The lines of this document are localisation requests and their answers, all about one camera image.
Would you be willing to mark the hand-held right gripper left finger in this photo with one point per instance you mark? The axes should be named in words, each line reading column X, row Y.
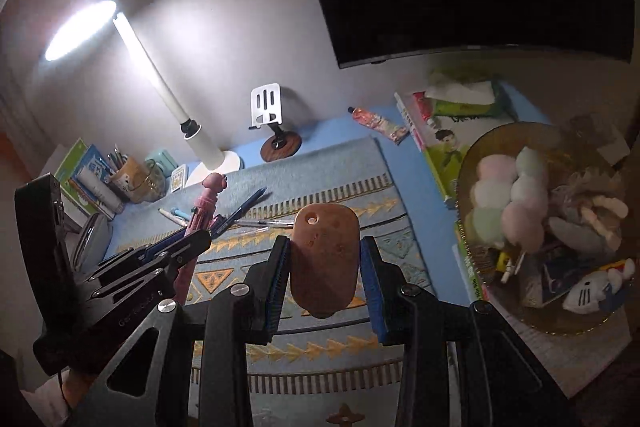
column 279, row 287

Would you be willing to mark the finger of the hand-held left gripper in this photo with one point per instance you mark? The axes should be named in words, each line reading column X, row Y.
column 135, row 287
column 175, row 247

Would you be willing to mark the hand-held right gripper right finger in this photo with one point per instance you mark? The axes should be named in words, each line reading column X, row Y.
column 374, row 292

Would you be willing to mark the brown potato shaped toy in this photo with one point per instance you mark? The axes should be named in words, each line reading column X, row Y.
column 325, row 257

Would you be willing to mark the pink toy tripod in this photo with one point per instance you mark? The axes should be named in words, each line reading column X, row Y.
column 212, row 192

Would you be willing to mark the amber ribbed glass bowl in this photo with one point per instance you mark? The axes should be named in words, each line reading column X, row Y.
column 550, row 132

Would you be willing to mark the blue desktop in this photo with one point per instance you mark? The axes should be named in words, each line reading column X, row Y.
column 415, row 217

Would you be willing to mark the white blue marker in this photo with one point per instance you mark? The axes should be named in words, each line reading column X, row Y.
column 175, row 214

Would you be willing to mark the clear ballpoint pen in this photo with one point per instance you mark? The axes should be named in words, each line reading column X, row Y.
column 265, row 230
column 265, row 223

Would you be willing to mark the round grey mirror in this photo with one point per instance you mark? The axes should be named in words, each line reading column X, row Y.
column 92, row 239

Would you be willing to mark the patterned card box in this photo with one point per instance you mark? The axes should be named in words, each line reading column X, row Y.
column 178, row 178

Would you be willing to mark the yellow pen cup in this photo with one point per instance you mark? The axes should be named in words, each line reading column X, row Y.
column 127, row 179

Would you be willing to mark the blue pen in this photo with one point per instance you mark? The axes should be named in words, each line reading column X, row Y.
column 247, row 204

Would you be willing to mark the teal mug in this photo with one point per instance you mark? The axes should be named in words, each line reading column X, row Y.
column 159, row 162

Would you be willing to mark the thin green book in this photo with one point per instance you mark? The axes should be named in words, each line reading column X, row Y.
column 470, row 262

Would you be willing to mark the blue patterned mat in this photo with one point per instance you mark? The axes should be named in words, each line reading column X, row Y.
column 325, row 177

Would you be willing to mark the stack of green books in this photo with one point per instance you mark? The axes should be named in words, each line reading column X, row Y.
column 82, row 167

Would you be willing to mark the pink printed snack packet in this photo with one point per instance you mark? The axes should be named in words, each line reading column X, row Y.
column 380, row 124

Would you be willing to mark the children's cartoon book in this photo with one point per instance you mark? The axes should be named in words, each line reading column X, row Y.
column 450, row 142

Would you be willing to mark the dark blue packet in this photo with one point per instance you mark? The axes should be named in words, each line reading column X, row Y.
column 550, row 277

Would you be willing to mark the pastel pompom plush toy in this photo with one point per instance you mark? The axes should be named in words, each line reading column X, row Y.
column 525, row 197

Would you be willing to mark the white desk lamp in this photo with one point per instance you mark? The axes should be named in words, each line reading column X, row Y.
column 150, row 67

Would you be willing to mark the red white tube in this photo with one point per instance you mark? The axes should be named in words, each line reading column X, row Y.
column 425, row 107

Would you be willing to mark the green tissue pack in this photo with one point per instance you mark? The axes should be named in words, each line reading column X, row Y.
column 465, row 107

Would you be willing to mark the white cat plush toy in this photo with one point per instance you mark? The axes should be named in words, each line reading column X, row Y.
column 590, row 292

